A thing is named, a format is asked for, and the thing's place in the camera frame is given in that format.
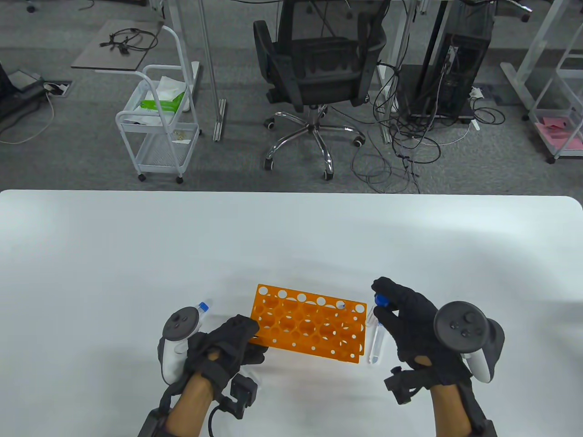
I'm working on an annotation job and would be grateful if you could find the pink paper sheet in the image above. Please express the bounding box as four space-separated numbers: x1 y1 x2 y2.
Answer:
535 116 583 153

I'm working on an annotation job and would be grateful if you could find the person's right forearm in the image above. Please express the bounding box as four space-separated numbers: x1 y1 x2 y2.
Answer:
430 382 497 437

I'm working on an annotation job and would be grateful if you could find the black equipment base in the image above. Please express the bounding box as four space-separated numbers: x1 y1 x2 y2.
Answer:
0 61 48 121

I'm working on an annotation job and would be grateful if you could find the tangle of black floor cables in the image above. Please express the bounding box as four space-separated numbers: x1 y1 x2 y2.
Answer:
350 59 506 194

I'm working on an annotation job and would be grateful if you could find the black and white tracking controller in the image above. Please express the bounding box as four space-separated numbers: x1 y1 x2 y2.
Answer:
434 302 505 384
157 307 203 385

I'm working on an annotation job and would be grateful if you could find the clear test tube blue cap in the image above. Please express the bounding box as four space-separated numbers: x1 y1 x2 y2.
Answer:
369 319 386 366
194 300 214 326
366 295 389 326

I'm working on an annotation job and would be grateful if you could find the black office chair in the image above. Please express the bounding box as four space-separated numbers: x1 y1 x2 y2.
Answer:
253 0 388 180

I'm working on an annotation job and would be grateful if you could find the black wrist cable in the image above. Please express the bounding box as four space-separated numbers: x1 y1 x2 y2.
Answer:
207 401 237 437

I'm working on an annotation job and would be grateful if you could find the black cable bundle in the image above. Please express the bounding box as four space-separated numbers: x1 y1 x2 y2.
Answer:
99 27 159 54

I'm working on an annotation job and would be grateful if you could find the orange test tube rack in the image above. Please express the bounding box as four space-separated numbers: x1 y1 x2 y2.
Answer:
248 284 367 364

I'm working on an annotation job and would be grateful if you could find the person's left forearm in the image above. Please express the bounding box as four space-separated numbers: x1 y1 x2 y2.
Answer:
157 373 219 437

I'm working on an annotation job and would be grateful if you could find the black labelled sensor box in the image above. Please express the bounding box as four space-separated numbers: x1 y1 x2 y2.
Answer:
137 407 169 437

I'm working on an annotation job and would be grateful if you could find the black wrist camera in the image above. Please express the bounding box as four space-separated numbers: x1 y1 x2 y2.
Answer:
228 376 259 419
384 366 433 406

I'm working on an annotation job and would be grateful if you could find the person's right hand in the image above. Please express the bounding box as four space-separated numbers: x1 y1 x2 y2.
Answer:
371 276 474 387

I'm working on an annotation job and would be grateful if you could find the black computer tower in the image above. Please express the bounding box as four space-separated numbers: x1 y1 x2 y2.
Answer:
399 0 495 123

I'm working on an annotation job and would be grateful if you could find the black chair base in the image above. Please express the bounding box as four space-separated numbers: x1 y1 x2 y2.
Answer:
460 0 533 23

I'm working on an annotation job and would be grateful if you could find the grey metal desk leg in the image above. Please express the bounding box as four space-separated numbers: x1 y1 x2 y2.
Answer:
197 0 227 142
378 0 417 144

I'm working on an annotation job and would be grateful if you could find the green packet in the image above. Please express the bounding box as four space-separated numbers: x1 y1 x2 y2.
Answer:
139 93 186 112

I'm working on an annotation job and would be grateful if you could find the white desk frame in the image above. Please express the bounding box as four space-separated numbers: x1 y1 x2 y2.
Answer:
500 0 565 112

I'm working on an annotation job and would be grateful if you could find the white plastic bag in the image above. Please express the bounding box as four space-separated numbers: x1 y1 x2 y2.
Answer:
157 75 189 103

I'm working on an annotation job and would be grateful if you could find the white shelf trolley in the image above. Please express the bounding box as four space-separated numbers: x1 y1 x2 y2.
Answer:
528 41 583 164

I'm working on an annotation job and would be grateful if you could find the white wire trolley cart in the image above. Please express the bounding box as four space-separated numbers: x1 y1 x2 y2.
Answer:
115 65 202 184

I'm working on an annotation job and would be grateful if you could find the person's left hand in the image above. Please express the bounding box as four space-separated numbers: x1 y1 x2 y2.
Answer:
184 314 269 392

